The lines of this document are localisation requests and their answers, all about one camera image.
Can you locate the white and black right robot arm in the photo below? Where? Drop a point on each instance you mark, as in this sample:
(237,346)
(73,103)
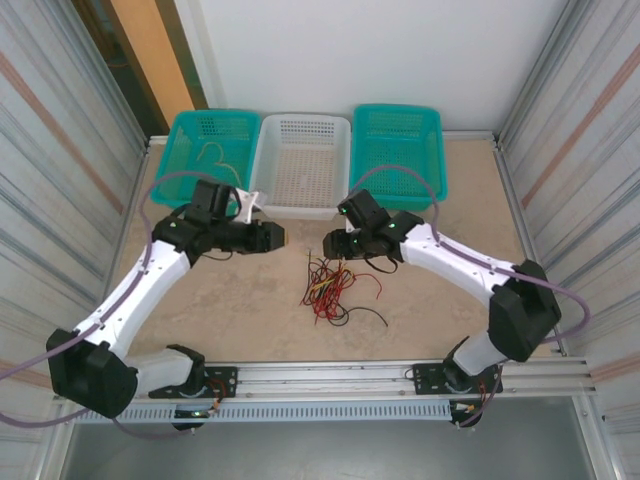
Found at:
(460,260)

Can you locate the white plastic basket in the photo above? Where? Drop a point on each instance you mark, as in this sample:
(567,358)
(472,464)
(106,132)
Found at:
(300,165)

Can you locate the teal plastic basket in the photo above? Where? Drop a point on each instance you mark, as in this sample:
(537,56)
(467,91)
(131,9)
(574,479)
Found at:
(185,145)
(395,145)

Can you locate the orange wooden door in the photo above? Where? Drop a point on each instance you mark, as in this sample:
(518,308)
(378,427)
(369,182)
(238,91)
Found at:
(150,50)

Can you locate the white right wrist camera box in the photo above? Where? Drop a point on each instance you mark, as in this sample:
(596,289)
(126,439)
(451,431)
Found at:
(351,231)

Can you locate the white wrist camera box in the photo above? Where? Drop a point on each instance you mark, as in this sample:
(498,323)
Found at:
(247,205)
(351,231)

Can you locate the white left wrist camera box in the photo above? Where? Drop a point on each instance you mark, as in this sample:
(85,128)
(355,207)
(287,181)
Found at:
(247,205)

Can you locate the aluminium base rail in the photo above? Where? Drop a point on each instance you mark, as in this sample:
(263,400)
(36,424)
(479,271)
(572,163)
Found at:
(325,380)

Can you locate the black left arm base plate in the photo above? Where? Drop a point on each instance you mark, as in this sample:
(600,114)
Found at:
(225,380)

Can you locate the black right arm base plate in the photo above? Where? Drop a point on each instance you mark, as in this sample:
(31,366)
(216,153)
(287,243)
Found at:
(425,377)

